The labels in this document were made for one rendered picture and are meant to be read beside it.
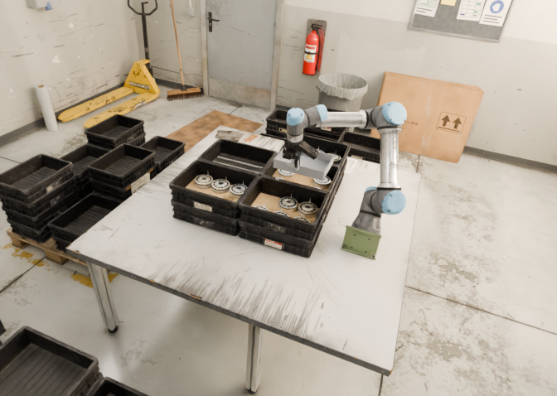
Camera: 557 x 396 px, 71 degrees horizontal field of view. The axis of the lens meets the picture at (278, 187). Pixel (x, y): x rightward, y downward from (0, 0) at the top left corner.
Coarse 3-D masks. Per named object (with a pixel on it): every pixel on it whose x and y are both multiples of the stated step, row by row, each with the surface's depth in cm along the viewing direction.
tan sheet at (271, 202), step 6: (258, 198) 215; (264, 198) 216; (270, 198) 216; (276, 198) 217; (252, 204) 211; (258, 204) 211; (270, 204) 212; (276, 204) 212; (270, 210) 207; (276, 210) 207; (318, 210) 210; (294, 216) 204; (312, 222) 201
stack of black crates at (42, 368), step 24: (24, 336) 167; (48, 336) 163; (0, 360) 159; (24, 360) 165; (48, 360) 165; (72, 360) 165; (96, 360) 156; (0, 384) 156; (24, 384) 157; (48, 384) 157; (72, 384) 158; (96, 384) 159
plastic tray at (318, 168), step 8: (280, 152) 207; (320, 152) 210; (280, 160) 209; (288, 160) 210; (304, 160) 211; (312, 160) 212; (320, 160) 212; (328, 160) 211; (280, 168) 201; (288, 168) 199; (304, 168) 196; (312, 168) 204; (320, 168) 205; (328, 168) 202; (312, 176) 196; (320, 176) 195
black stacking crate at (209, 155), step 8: (216, 144) 245; (224, 144) 250; (232, 144) 248; (208, 152) 237; (216, 152) 248; (224, 152) 253; (232, 152) 251; (240, 152) 249; (248, 152) 247; (256, 152) 245; (264, 152) 243; (272, 152) 241; (208, 160) 239; (216, 160) 246; (224, 160) 247; (240, 160) 248; (248, 160) 249; (256, 160) 248; (264, 160) 246; (248, 168) 241; (256, 168) 241
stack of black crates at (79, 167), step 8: (88, 144) 319; (72, 152) 308; (80, 152) 316; (88, 152) 322; (96, 152) 319; (104, 152) 315; (72, 160) 310; (80, 160) 318; (88, 160) 318; (72, 168) 307; (80, 168) 308; (80, 176) 284; (88, 176) 293; (80, 184) 287; (88, 184) 293; (80, 192) 291; (88, 192) 297
